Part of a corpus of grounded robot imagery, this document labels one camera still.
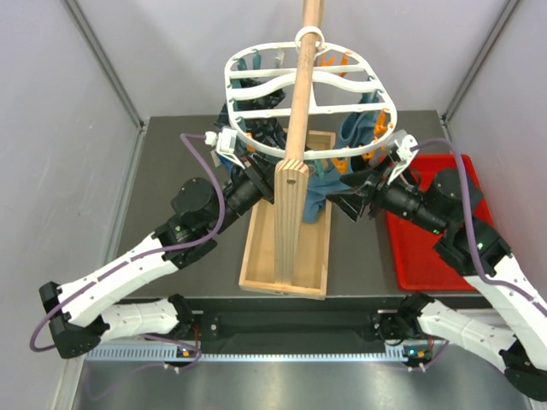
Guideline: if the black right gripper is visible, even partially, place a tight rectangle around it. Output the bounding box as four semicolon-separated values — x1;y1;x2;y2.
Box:
326;154;448;236

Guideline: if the blue ribbed sock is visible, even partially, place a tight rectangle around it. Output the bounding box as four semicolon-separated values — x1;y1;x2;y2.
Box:
303;111;379;224

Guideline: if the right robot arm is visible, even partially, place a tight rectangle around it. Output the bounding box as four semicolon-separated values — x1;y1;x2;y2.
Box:
327;168;546;402

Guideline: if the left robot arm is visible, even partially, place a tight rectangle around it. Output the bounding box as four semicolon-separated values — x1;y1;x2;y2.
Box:
39;156;274;359

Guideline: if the wooden hanger stand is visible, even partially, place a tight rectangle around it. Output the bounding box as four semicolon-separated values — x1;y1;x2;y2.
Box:
238;1;331;300

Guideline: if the black patterned sock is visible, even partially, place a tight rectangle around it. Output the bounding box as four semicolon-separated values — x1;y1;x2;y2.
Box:
214;78;287;149

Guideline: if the red plastic tray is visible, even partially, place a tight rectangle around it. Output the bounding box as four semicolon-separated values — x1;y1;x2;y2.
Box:
385;154;494;294

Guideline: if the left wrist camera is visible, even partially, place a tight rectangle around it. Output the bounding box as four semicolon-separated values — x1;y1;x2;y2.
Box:
204;127;244;169

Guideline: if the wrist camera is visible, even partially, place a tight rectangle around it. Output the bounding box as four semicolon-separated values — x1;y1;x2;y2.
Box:
387;130;419;185
204;127;244;169

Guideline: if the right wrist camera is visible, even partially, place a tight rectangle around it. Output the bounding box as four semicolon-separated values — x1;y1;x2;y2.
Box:
387;130;419;185

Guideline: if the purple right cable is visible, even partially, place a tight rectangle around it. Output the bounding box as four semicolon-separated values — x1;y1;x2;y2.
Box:
416;138;547;317

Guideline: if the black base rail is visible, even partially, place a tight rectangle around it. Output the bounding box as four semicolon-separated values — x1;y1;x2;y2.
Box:
189;296;416;354

